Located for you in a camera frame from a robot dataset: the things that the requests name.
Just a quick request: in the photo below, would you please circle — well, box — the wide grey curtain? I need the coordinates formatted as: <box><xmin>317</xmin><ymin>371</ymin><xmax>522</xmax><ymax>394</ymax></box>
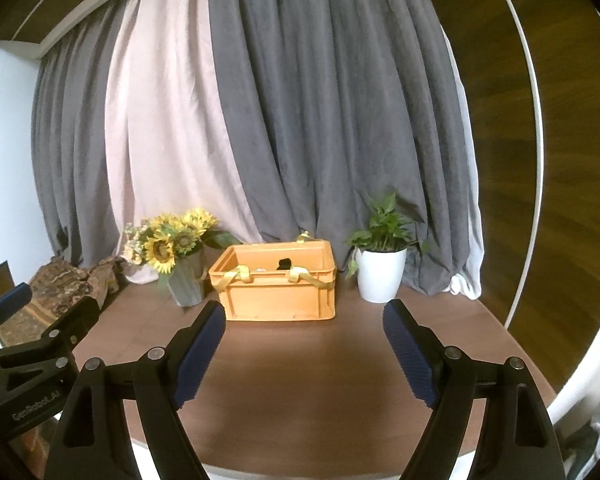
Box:
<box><xmin>207</xmin><ymin>0</ymin><xmax>481</xmax><ymax>296</ymax></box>

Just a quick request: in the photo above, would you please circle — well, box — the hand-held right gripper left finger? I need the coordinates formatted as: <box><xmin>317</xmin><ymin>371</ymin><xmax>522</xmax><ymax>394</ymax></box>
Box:
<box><xmin>45</xmin><ymin>300</ymin><xmax>227</xmax><ymax>480</ymax></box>

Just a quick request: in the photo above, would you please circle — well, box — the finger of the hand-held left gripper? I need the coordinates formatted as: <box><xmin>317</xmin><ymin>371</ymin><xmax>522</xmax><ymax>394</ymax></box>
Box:
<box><xmin>0</xmin><ymin>297</ymin><xmax>102</xmax><ymax>391</ymax></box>
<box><xmin>0</xmin><ymin>282</ymin><xmax>33</xmax><ymax>350</ymax></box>

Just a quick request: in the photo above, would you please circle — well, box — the green potted plant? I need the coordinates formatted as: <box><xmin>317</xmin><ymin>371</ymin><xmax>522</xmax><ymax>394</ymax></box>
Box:
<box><xmin>345</xmin><ymin>192</ymin><xmax>432</xmax><ymax>281</ymax></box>

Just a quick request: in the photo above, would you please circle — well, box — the narrow grey curtain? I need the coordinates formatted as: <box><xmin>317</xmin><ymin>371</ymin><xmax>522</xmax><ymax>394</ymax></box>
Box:
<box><xmin>30</xmin><ymin>0</ymin><xmax>146</xmax><ymax>272</ymax></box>

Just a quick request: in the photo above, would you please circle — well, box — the white ribbed plant pot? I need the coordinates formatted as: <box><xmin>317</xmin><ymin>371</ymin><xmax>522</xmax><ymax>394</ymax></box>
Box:
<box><xmin>355</xmin><ymin>246</ymin><xmax>408</xmax><ymax>303</ymax></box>

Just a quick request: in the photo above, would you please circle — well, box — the pink curtain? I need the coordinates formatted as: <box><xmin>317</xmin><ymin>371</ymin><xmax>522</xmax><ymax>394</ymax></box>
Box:
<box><xmin>105</xmin><ymin>0</ymin><xmax>267</xmax><ymax>286</ymax></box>

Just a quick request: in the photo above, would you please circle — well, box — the brown patterned cloth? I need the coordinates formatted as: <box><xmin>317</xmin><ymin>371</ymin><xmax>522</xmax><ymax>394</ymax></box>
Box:
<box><xmin>0</xmin><ymin>255</ymin><xmax>128</xmax><ymax>348</ymax></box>

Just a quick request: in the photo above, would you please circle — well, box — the sunflower bouquet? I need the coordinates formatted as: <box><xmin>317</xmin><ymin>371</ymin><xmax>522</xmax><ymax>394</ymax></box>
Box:
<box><xmin>122</xmin><ymin>208</ymin><xmax>241</xmax><ymax>287</ymax></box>

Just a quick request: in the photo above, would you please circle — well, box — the orange plastic crate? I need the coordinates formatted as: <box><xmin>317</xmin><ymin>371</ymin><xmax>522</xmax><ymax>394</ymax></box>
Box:
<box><xmin>208</xmin><ymin>232</ymin><xmax>338</xmax><ymax>322</ymax></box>

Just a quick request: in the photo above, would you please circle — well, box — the white plastic bag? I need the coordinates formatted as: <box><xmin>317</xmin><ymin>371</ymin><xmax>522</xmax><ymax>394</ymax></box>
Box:
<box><xmin>574</xmin><ymin>399</ymin><xmax>600</xmax><ymax>477</ymax></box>

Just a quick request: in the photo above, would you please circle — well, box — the white hoop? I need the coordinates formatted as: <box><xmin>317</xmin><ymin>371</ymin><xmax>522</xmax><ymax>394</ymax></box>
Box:
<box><xmin>480</xmin><ymin>0</ymin><xmax>554</xmax><ymax>332</ymax></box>

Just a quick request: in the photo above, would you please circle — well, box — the grey-green ribbed vase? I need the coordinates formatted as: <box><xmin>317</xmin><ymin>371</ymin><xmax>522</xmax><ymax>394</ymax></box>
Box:
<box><xmin>167</xmin><ymin>250</ymin><xmax>206</xmax><ymax>307</ymax></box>

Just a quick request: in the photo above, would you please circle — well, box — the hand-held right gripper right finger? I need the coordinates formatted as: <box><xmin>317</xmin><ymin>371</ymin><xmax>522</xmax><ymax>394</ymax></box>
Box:
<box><xmin>382</xmin><ymin>299</ymin><xmax>566</xmax><ymax>480</ymax></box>

